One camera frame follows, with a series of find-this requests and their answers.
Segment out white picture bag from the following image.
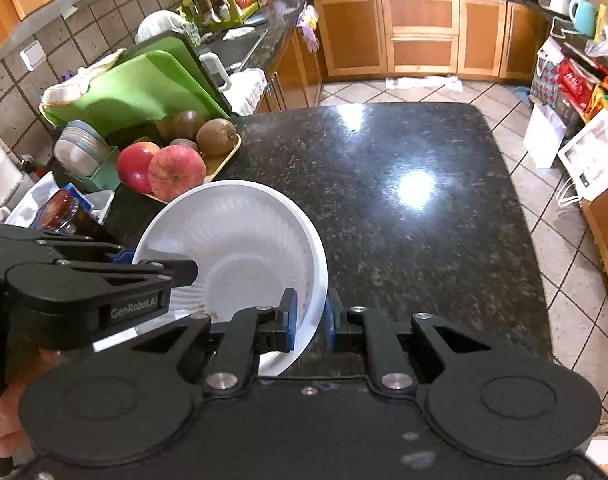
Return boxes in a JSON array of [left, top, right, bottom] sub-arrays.
[[556, 107, 608, 202]]

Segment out person's left hand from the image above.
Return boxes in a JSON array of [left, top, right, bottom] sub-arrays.
[[0, 350, 62, 461]]

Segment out white floor rag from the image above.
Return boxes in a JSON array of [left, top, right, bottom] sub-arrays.
[[385, 75, 466, 94]]

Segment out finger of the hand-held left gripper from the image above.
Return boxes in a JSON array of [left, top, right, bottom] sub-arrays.
[[31, 239, 135, 265], [56, 258, 200, 287]]

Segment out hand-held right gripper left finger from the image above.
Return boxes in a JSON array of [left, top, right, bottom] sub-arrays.
[[91, 287, 300, 396]]

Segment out green bowl holder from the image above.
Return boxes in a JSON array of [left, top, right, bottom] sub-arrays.
[[76, 146, 121, 193]]

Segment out beige cloth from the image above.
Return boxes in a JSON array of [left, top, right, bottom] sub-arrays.
[[38, 49, 127, 113]]

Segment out white paper bag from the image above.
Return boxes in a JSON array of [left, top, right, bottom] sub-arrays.
[[523, 102, 569, 168]]

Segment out large white dish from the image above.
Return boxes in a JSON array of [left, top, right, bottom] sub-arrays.
[[135, 10, 189, 45]]

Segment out dark red apple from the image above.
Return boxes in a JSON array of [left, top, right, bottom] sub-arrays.
[[117, 141, 161, 194]]

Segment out wooden base cabinets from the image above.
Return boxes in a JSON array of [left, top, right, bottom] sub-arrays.
[[256, 0, 552, 111]]

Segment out white wall outlet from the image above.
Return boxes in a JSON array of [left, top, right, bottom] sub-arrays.
[[20, 40, 48, 72]]

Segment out beige fruit tray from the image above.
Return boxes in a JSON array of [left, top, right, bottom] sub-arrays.
[[134, 132, 242, 206]]

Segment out dark green cutting board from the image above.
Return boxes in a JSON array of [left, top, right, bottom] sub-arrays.
[[115, 30, 233, 117]]

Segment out red shopping bag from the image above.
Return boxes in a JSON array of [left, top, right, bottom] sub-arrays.
[[556, 57, 606, 113]]

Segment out pink-red apple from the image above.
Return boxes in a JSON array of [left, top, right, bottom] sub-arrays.
[[148, 145, 207, 201]]

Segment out light green cutting board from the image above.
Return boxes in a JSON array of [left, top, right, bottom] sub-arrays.
[[40, 50, 231, 133]]

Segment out teal electric kettle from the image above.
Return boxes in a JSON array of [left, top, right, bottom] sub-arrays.
[[568, 0, 598, 38]]

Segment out stack of pale bowls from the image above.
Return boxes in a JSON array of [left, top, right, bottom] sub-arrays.
[[53, 120, 111, 178]]

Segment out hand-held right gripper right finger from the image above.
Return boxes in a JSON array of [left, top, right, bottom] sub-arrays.
[[324, 290, 500, 395]]

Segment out pink rubber gloves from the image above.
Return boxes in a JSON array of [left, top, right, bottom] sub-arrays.
[[295, 7, 321, 54]]

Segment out white towel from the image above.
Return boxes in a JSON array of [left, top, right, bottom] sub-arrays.
[[228, 67, 268, 117]]

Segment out dark sauce jar red lid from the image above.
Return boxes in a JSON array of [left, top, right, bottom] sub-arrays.
[[35, 189, 105, 243]]

